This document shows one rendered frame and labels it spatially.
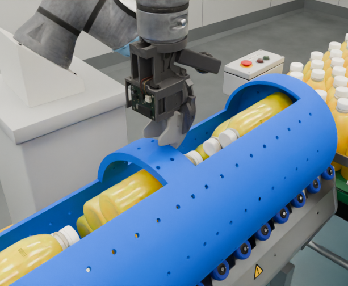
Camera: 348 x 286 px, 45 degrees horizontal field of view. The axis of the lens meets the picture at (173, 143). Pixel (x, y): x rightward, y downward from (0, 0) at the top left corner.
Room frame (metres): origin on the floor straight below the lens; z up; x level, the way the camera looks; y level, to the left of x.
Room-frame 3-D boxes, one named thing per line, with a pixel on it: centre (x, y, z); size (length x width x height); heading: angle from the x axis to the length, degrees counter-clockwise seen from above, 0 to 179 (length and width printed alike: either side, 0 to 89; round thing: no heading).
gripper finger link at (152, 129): (0.62, 0.03, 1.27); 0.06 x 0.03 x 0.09; 136
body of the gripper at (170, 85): (0.60, 0.02, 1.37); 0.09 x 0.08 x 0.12; 136
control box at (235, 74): (1.31, -0.27, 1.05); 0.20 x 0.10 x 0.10; 136
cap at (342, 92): (1.08, -0.48, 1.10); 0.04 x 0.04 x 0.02
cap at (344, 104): (1.01, -0.46, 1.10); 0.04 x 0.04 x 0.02
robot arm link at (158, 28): (0.60, 0.01, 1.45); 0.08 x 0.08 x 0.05
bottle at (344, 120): (1.01, -0.46, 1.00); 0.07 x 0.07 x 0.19
